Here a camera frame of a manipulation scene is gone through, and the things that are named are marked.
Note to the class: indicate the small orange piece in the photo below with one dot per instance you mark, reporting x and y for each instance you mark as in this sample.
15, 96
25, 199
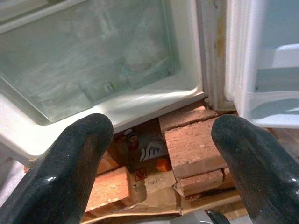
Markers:
163, 165

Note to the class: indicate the clear door shelf bin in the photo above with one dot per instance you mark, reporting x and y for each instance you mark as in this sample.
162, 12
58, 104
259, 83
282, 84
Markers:
275, 105

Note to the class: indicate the clear fridge crisper drawer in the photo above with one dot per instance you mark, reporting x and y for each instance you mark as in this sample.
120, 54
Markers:
70, 58

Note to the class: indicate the flattened printed cardboard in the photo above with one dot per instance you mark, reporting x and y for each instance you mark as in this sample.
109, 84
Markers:
158, 184

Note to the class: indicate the large red brick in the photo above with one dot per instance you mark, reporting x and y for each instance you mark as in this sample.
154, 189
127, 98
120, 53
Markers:
189, 149

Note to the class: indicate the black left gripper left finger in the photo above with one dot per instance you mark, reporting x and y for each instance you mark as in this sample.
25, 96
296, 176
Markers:
58, 177

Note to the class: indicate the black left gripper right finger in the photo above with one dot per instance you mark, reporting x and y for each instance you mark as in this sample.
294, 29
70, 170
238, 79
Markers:
261, 172

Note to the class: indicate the clear packet with barcode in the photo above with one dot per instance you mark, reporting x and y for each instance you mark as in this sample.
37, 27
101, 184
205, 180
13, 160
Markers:
109, 87

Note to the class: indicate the white fridge door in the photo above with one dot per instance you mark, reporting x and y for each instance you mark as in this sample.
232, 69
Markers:
238, 58

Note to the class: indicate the white fridge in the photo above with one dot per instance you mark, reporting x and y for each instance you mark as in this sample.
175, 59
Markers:
23, 137

